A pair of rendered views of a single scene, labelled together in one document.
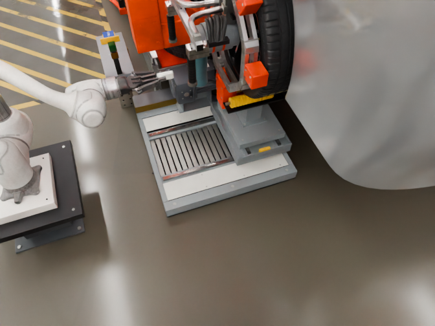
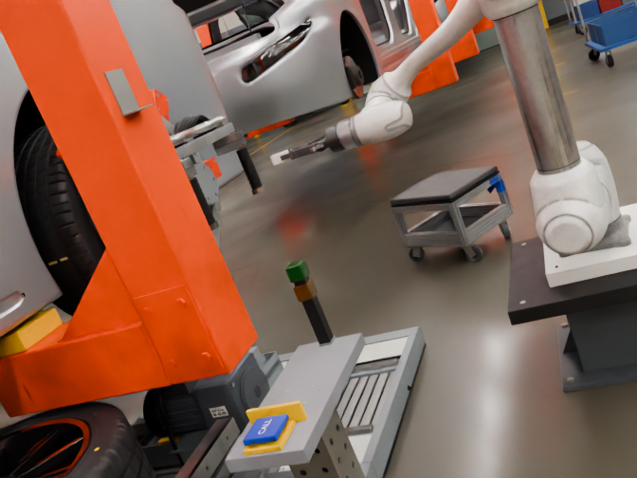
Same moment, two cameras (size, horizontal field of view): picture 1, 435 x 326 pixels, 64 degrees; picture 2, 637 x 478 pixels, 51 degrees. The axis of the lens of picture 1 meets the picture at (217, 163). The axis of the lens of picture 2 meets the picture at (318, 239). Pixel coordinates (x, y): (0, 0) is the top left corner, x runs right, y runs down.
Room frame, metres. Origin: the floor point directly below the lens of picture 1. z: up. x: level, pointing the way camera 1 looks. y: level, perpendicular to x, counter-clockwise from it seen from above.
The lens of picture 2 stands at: (2.64, 1.67, 1.06)
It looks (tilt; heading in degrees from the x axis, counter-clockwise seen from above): 14 degrees down; 224
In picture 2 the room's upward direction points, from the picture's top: 22 degrees counter-clockwise
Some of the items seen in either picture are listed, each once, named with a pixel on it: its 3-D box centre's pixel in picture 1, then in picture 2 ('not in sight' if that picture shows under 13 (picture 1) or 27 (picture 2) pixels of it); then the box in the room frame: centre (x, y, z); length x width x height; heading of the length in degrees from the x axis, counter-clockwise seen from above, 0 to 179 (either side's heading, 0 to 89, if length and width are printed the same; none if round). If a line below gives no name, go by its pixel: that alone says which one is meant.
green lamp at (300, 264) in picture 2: (112, 46); (298, 270); (1.64, 0.59, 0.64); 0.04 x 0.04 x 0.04; 20
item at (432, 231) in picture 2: not in sight; (453, 215); (0.04, 0.01, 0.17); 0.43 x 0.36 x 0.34; 77
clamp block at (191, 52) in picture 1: (197, 50); (228, 142); (1.23, 0.09, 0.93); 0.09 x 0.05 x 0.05; 110
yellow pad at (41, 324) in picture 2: not in sight; (21, 333); (2.01, -0.04, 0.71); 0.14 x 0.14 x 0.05; 20
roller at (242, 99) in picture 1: (251, 97); not in sight; (1.39, -0.18, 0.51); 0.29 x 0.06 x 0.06; 110
